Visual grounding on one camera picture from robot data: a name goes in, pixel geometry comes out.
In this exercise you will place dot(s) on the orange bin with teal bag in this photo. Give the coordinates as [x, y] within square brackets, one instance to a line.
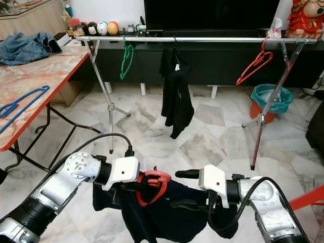
[273, 96]

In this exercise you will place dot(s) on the blue plastic hanger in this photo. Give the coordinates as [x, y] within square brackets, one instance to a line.
[25, 106]

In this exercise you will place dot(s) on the black t-shirt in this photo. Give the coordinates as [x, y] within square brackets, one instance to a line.
[177, 98]

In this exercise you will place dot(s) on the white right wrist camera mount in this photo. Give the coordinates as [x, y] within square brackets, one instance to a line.
[212, 181]

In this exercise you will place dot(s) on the navy blue garment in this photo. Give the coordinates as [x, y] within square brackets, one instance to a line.
[177, 223]

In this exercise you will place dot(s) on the blue denim jacket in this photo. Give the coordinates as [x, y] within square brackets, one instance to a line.
[25, 48]

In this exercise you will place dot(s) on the black television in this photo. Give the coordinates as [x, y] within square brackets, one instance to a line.
[212, 14]

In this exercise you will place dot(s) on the silver metal clothes rack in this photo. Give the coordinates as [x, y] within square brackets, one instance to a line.
[192, 39]

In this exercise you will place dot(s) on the red plastic hanger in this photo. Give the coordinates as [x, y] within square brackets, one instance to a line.
[157, 175]
[258, 61]

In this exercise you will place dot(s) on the green plastic hanger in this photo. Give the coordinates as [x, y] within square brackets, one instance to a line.
[126, 61]

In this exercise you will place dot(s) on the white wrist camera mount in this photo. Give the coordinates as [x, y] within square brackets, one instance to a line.
[124, 170]
[212, 181]

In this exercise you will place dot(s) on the white green mug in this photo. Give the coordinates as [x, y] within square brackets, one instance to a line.
[140, 26]

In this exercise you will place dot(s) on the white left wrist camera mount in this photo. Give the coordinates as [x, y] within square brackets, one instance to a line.
[124, 170]

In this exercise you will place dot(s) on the red plastic stool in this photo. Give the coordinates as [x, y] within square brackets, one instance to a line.
[309, 197]

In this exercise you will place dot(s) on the white tissue box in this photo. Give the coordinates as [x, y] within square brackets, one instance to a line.
[276, 29]

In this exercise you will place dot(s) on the white round doll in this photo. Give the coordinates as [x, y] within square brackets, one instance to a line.
[103, 28]

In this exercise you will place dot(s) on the marble-top folding table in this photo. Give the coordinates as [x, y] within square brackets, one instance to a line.
[35, 78]

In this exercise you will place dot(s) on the light wooden cabinet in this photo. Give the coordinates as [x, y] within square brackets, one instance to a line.
[30, 23]

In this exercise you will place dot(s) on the black TV console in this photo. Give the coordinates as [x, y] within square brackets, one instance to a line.
[217, 63]

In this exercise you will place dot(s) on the red costumed doll figurine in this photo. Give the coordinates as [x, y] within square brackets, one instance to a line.
[305, 18]

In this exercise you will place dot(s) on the black garment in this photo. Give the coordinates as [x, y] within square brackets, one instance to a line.
[3, 175]

